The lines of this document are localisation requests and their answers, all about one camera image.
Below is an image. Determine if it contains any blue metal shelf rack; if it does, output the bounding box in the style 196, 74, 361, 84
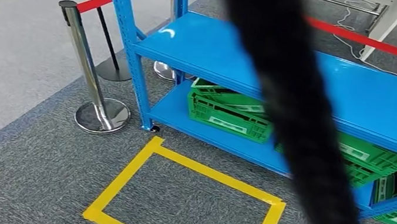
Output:
69, 0, 397, 224

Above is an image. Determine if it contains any chrome stanchion base and pole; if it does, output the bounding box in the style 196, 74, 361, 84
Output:
39, 0, 146, 140
150, 0, 200, 85

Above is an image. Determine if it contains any white desk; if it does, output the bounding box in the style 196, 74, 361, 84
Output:
290, 0, 397, 67

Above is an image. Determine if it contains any black ribbed hose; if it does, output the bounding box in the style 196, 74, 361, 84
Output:
181, 0, 397, 224

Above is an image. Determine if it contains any black post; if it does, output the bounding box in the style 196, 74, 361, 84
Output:
59, 0, 144, 85

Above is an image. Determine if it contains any white cable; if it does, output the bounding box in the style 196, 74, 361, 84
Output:
326, 0, 397, 83

